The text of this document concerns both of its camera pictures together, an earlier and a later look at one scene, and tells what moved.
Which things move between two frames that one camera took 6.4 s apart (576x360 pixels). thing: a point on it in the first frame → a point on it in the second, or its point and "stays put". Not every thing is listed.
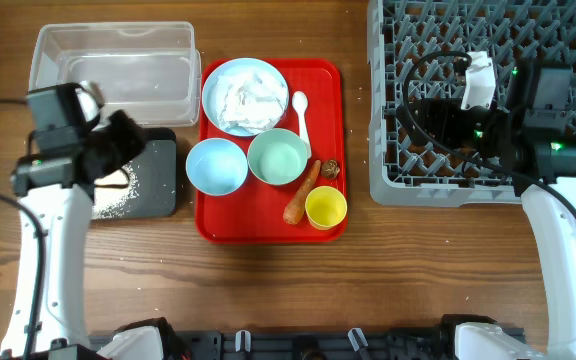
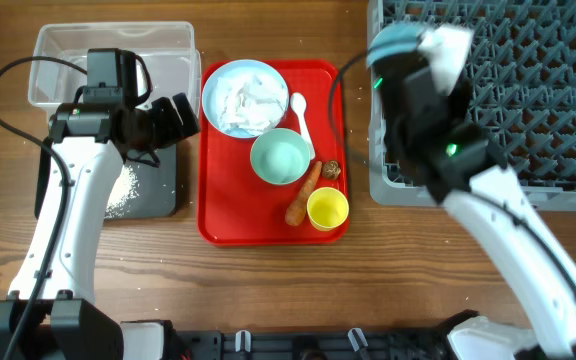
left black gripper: [132, 141] → [173, 131]
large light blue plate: [245, 96] stays put
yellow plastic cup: [325, 207] stays put
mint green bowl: [278, 156] stays put
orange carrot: [293, 209] stays put
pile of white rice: [115, 191] stays put
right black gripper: [446, 111] → [452, 104]
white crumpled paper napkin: [250, 100] stays put
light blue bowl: [216, 167] → [393, 38]
